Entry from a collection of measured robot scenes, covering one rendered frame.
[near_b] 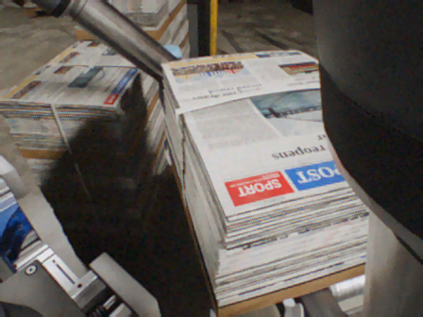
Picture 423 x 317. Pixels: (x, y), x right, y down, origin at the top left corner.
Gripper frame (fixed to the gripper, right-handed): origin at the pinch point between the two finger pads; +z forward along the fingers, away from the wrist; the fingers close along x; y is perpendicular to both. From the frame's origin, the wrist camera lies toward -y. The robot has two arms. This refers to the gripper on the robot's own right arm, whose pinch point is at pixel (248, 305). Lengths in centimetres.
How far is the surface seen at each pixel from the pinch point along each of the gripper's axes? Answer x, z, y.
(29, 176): 85, 139, -79
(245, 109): -3.1, 15.2, 24.4
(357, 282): -17.1, -2.0, 1.4
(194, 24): -48, 233, -19
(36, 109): 40, 69, 2
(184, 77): 2.8, 26.9, 24.8
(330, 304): -11.0, -3.8, 1.8
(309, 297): -8.5, -2.1, 1.8
